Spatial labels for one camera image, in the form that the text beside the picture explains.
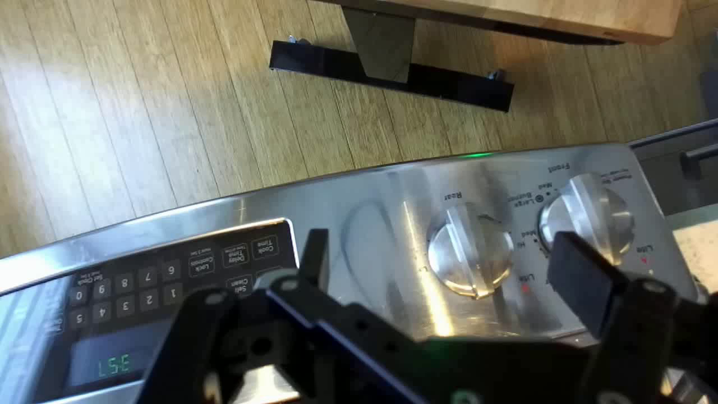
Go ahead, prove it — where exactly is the black oven control panel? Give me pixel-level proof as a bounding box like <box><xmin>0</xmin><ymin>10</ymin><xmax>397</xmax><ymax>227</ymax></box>
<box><xmin>32</xmin><ymin>218</ymin><xmax>303</xmax><ymax>404</ymax></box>

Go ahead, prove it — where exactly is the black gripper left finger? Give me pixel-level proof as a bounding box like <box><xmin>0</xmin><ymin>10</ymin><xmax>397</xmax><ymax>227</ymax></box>
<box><xmin>138</xmin><ymin>227</ymin><xmax>423</xmax><ymax>404</ymax></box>

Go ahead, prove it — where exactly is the silver stove knob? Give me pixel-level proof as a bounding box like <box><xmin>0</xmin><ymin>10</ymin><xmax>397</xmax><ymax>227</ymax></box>
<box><xmin>539</xmin><ymin>171</ymin><xmax>639</xmax><ymax>267</ymax></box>
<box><xmin>427</xmin><ymin>203</ymin><xmax>518</xmax><ymax>301</ymax></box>

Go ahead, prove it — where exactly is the stainless steel gas range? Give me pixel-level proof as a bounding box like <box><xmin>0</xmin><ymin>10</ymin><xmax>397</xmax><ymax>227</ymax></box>
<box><xmin>0</xmin><ymin>142</ymin><xmax>709</xmax><ymax>404</ymax></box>

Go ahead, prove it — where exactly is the dark lower cabinet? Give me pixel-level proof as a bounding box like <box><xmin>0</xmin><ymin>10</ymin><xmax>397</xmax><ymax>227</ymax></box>
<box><xmin>629</xmin><ymin>116</ymin><xmax>718</xmax><ymax>219</ymax></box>

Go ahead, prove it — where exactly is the silver drawer handle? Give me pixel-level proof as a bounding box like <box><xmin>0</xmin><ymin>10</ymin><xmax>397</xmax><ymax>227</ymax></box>
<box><xmin>679</xmin><ymin>140</ymin><xmax>718</xmax><ymax>181</ymax></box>

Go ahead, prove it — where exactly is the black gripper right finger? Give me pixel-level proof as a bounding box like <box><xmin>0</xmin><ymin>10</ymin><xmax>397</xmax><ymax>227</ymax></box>
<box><xmin>545</xmin><ymin>229</ymin><xmax>718</xmax><ymax>404</ymax></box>

